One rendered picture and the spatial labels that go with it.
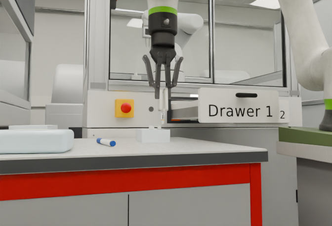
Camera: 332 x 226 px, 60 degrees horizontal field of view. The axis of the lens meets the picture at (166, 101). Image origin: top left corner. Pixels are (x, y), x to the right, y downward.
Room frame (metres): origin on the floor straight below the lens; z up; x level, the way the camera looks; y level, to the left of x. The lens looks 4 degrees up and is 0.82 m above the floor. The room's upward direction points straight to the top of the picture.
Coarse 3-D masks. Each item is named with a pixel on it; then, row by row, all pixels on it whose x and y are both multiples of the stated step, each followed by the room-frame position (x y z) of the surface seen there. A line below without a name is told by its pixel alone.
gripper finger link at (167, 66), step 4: (168, 52) 0.87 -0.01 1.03; (168, 56) 0.87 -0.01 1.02; (168, 60) 0.87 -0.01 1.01; (168, 64) 0.87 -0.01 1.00; (168, 68) 0.88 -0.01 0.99; (168, 72) 0.88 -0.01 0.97; (168, 76) 0.88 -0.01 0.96; (168, 80) 0.88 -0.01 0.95; (168, 84) 0.88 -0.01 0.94; (168, 88) 0.88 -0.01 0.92
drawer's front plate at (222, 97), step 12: (204, 96) 0.89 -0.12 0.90; (216, 96) 0.90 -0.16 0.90; (228, 96) 0.91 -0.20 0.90; (264, 96) 0.96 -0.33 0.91; (276, 96) 0.97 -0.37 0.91; (204, 108) 0.89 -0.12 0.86; (252, 108) 0.94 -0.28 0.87; (264, 108) 0.95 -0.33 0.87; (276, 108) 0.97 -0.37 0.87; (204, 120) 0.89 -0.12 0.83; (216, 120) 0.90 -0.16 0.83; (228, 120) 0.91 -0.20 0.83; (240, 120) 0.93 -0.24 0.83; (252, 120) 0.94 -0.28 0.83; (264, 120) 0.95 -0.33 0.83; (276, 120) 0.97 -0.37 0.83
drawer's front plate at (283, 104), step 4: (280, 100) 1.36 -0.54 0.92; (284, 100) 1.36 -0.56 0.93; (288, 100) 1.37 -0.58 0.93; (280, 104) 1.36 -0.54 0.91; (284, 104) 1.36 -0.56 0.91; (288, 104) 1.37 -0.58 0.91; (280, 108) 1.36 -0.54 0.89; (284, 108) 1.36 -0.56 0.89; (288, 108) 1.37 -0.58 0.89; (288, 112) 1.37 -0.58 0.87; (280, 116) 1.36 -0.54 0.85; (284, 116) 1.36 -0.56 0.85; (288, 116) 1.37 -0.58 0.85; (280, 120) 1.36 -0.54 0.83; (284, 120) 1.36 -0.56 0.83; (288, 120) 1.37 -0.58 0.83
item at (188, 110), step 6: (186, 102) 1.05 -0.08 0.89; (192, 102) 1.00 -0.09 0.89; (174, 108) 1.18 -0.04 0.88; (180, 108) 1.11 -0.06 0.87; (186, 108) 1.04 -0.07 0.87; (192, 108) 0.99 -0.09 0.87; (174, 114) 1.17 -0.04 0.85; (180, 114) 1.10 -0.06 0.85; (186, 114) 1.04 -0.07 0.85; (192, 114) 0.99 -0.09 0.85
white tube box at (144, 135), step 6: (138, 132) 0.91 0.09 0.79; (144, 132) 0.84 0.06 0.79; (150, 132) 0.84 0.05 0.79; (156, 132) 0.85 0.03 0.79; (162, 132) 0.85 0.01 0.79; (168, 132) 0.86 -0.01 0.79; (138, 138) 0.91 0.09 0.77; (144, 138) 0.84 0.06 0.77; (150, 138) 0.84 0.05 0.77; (156, 138) 0.85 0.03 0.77; (162, 138) 0.85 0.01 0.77; (168, 138) 0.86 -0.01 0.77
